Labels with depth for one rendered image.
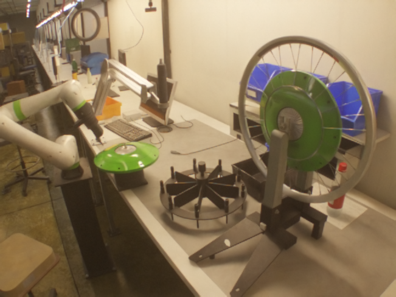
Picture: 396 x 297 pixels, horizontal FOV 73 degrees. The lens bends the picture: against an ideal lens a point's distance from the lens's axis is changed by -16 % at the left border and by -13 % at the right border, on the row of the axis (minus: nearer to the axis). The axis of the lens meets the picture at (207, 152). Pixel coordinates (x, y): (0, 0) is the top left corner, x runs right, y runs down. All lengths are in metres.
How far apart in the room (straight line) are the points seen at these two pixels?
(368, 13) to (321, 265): 1.02
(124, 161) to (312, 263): 0.87
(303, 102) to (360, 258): 0.59
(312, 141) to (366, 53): 0.65
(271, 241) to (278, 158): 0.28
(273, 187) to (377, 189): 0.70
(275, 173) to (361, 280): 0.46
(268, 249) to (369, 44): 0.94
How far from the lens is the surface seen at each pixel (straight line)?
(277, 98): 0.95
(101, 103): 1.87
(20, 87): 8.53
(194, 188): 1.24
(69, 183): 1.91
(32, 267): 1.67
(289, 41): 0.92
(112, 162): 1.38
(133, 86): 1.51
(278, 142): 0.90
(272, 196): 0.97
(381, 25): 1.40
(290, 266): 1.06
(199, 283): 1.00
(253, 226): 1.07
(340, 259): 1.13
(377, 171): 1.50
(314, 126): 0.88
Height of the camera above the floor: 1.67
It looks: 25 degrees down
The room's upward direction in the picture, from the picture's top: 2 degrees counter-clockwise
